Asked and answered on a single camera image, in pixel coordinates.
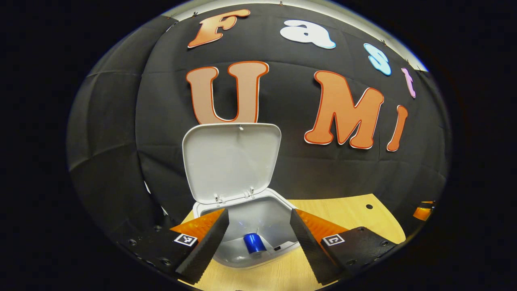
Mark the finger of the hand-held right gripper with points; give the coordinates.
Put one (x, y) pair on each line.
(422, 213)

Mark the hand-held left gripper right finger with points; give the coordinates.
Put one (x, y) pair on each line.
(309, 246)

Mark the blue pop can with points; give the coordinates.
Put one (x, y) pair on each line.
(253, 242)

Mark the black backdrop cloth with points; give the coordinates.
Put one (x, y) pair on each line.
(291, 173)

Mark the white desktop garbage bin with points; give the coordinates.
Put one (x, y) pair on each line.
(230, 161)

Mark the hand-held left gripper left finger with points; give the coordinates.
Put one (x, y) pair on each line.
(206, 250)

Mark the wooden desktop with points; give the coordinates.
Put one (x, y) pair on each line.
(347, 214)

